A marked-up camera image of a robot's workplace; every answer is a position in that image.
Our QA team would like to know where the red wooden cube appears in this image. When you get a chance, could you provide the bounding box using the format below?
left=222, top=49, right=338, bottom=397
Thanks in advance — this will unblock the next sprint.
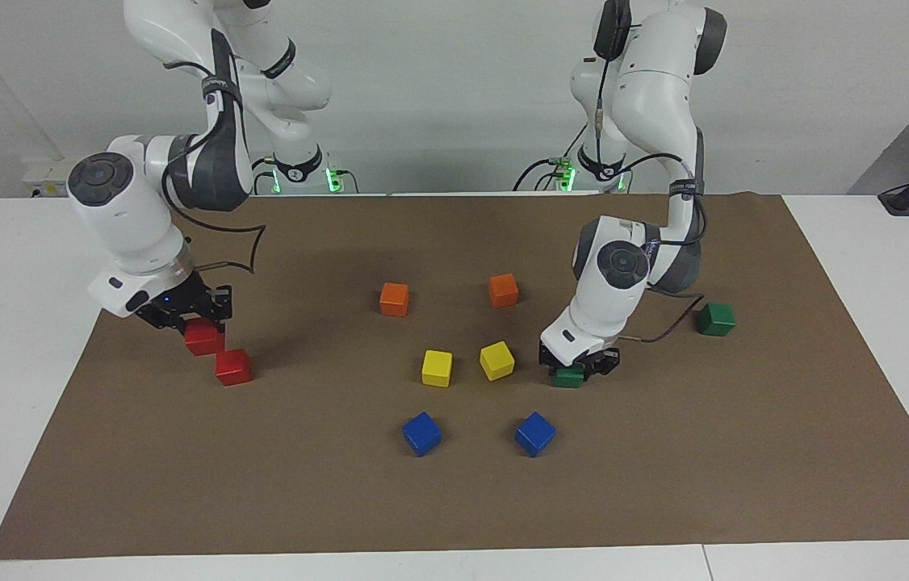
left=215, top=349, right=254, bottom=387
left=184, top=318, right=226, bottom=357

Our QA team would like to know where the yellow wooden cube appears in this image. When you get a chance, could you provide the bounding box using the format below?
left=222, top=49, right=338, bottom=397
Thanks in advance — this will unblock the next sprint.
left=421, top=349, right=454, bottom=388
left=479, top=341, right=517, bottom=382

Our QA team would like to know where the blue wooden cube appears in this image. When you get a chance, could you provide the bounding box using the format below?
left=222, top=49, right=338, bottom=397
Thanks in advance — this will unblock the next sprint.
left=401, top=412, right=443, bottom=458
left=514, top=412, right=558, bottom=458

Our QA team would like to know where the orange wooden cube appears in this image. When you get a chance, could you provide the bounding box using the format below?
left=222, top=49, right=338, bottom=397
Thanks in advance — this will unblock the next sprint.
left=488, top=274, right=521, bottom=309
left=379, top=282, right=411, bottom=318

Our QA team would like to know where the brown table mat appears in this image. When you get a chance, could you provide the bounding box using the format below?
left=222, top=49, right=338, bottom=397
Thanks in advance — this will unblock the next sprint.
left=0, top=192, right=909, bottom=561

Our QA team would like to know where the white connector box green light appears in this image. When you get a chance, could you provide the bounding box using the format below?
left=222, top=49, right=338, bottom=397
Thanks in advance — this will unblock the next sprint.
left=324, top=157, right=358, bottom=194

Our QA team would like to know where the green lit connector plug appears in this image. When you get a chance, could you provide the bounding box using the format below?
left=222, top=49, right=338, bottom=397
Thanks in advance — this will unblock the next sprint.
left=547, top=156, right=578, bottom=193

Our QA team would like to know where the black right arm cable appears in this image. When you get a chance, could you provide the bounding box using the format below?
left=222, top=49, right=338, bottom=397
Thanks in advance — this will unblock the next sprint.
left=160, top=28, right=267, bottom=275

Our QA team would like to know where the white wall socket box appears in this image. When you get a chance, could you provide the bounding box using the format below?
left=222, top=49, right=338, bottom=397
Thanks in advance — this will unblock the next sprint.
left=23, top=157, right=74, bottom=197

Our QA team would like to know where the black base cable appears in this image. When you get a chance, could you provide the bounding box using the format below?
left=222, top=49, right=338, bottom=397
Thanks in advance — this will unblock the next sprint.
left=513, top=123, right=589, bottom=193

